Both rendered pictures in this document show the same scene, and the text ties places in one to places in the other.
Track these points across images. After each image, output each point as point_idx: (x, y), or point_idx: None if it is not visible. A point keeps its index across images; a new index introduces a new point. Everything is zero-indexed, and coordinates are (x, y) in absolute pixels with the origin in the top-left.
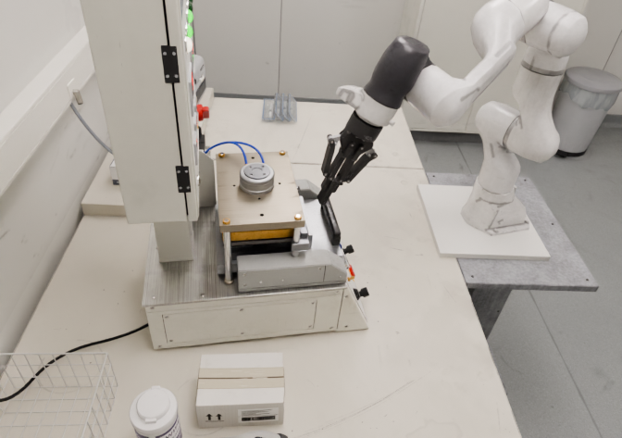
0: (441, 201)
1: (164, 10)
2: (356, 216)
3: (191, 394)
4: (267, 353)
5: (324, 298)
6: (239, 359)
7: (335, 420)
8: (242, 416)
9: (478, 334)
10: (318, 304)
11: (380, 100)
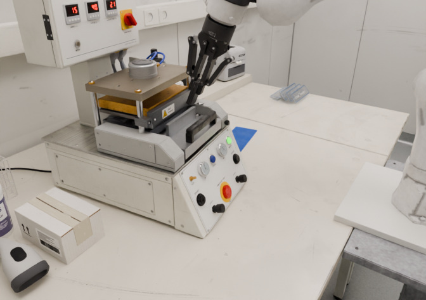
0: (380, 179)
1: None
2: (283, 167)
3: None
4: (90, 204)
5: (157, 182)
6: (70, 199)
7: (101, 285)
8: (39, 237)
9: (309, 297)
10: (154, 187)
11: None
